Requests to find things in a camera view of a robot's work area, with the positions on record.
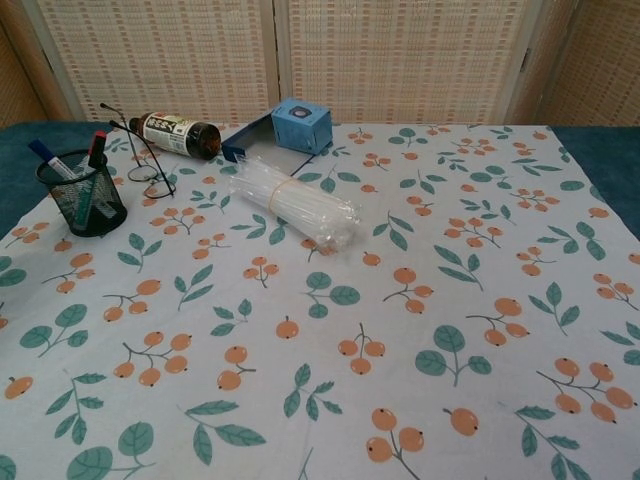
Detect red cap whiteboard marker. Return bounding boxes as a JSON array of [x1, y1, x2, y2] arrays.
[[88, 130, 108, 169]]

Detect fruit print tablecloth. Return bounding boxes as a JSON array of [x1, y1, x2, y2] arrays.
[[0, 122, 640, 480]]

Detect bundle of clear straws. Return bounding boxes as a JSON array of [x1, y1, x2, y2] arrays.
[[228, 155, 362, 254]]

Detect yellow rubber band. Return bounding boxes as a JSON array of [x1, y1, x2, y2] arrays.
[[267, 180, 301, 211]]

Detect black mesh pen holder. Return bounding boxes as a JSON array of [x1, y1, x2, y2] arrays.
[[34, 148, 129, 238]]

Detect black cap green label marker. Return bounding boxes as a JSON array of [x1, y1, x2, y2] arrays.
[[74, 147, 105, 226]]

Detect dark blue box tray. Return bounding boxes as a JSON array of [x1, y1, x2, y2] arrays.
[[221, 110, 334, 177]]

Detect thin black frame eyeglasses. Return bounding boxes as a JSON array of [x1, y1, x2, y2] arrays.
[[98, 101, 177, 200]]

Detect brown glass bottle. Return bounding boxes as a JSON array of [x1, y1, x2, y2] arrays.
[[128, 111, 223, 161]]

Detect blue cap whiteboard marker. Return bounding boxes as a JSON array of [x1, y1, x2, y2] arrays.
[[27, 139, 81, 179]]

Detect light blue cardboard box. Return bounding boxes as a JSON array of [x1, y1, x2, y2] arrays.
[[270, 97, 333, 156]]

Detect woven folding screen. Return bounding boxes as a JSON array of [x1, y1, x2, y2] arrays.
[[0, 0, 640, 127]]

